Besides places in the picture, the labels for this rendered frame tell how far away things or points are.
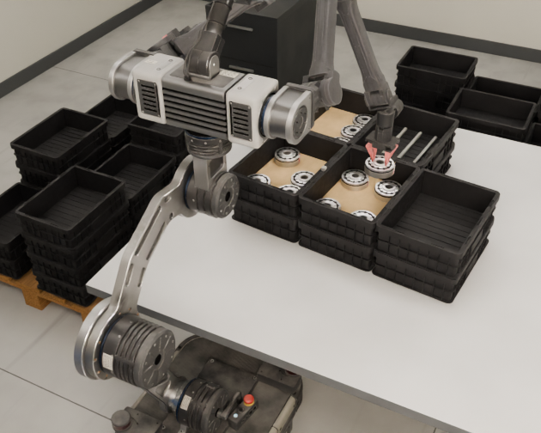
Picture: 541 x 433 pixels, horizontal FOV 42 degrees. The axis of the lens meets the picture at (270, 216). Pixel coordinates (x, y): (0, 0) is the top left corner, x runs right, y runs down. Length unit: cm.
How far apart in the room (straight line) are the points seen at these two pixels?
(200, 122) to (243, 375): 116
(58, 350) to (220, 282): 109
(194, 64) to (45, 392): 175
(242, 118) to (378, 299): 88
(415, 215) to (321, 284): 43
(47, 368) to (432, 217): 176
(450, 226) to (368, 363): 62
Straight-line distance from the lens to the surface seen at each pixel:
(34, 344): 341
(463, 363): 230
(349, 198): 265
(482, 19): 580
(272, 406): 271
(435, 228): 256
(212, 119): 194
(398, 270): 246
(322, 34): 210
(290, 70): 424
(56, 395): 318
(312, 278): 250
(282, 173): 277
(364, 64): 232
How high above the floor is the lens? 240
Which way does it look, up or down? 38 degrees down
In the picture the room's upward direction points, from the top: 1 degrees counter-clockwise
